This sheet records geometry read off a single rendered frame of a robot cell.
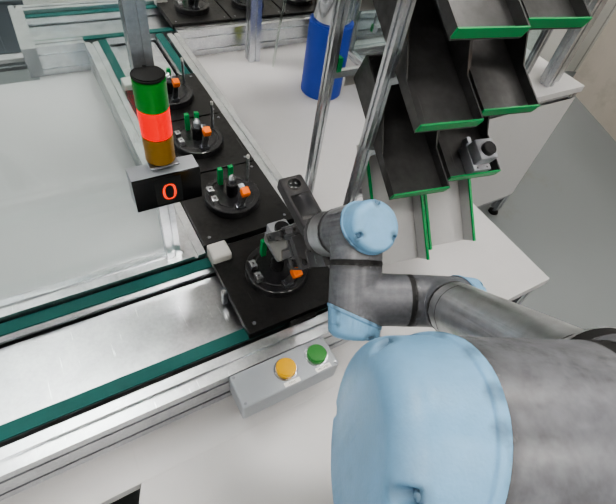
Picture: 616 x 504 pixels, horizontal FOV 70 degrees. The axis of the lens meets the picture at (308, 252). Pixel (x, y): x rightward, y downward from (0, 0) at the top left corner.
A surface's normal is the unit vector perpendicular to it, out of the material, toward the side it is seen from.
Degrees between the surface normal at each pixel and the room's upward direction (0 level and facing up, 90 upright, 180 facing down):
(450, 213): 45
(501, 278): 0
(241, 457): 0
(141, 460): 0
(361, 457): 85
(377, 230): 39
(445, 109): 25
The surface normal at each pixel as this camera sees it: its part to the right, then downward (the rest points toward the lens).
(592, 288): 0.13, -0.63
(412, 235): 0.32, 0.09
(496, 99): 0.26, -0.26
